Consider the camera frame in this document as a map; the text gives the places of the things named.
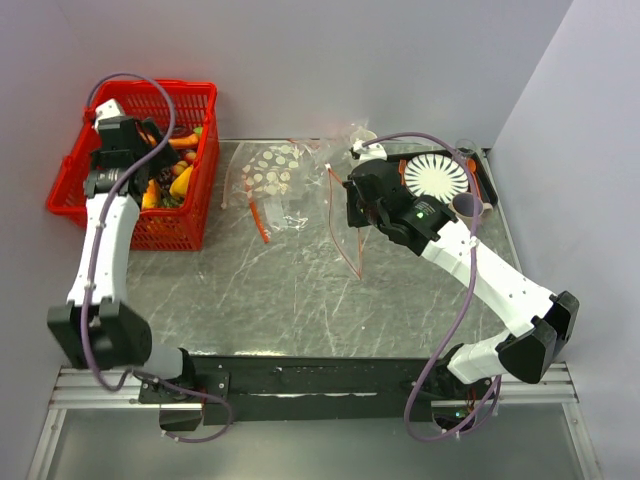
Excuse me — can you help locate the clear zip bag orange zipper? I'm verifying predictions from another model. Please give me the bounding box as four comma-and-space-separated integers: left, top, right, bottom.
324, 163, 382, 280

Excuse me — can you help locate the orange mango toy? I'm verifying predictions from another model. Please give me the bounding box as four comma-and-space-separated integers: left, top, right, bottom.
141, 179, 162, 211

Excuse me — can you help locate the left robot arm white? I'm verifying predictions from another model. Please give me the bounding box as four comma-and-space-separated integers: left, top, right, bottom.
47, 114, 199, 402

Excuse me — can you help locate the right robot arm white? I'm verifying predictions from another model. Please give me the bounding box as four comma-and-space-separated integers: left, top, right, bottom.
343, 159, 579, 398

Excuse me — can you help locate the crumpled clear plastic bag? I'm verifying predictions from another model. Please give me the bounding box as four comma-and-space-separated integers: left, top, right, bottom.
291, 119, 372, 198

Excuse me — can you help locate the polka dot zip bag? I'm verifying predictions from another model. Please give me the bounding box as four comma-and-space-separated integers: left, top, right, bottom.
221, 141, 313, 209

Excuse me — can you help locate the orange plastic fork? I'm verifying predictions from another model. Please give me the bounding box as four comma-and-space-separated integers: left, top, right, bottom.
398, 160, 407, 185

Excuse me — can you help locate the dark grape bunch toy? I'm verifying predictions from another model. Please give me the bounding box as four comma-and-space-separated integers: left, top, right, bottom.
154, 167, 177, 192

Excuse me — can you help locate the cream ceramic mug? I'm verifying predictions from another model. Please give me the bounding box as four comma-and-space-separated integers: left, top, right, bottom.
349, 126, 377, 144

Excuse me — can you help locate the striped white plate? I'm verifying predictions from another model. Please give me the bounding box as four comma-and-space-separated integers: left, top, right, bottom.
403, 153, 469, 204

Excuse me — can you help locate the yellow bell pepper toy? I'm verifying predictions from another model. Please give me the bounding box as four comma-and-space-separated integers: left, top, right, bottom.
169, 165, 193, 199

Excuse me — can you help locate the beige mug purple inside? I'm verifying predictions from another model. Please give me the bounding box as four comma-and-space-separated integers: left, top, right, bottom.
449, 192, 493, 227

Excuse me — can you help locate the red plastic basket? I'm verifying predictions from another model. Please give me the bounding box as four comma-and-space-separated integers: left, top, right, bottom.
47, 80, 219, 251

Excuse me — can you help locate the orange plastic spoon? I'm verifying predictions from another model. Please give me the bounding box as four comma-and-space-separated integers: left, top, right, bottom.
467, 157, 482, 199

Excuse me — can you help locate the clear drinking glass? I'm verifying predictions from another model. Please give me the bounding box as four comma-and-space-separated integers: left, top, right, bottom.
455, 139, 476, 159

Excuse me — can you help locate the black serving tray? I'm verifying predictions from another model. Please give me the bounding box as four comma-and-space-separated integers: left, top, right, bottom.
406, 150, 498, 207

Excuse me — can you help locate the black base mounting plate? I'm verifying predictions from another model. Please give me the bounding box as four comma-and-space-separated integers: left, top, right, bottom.
137, 352, 501, 426

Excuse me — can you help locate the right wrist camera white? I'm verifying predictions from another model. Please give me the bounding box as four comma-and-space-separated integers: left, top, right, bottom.
350, 140, 387, 164

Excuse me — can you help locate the aluminium rail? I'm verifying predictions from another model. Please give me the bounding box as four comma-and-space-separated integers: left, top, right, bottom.
48, 363, 579, 410

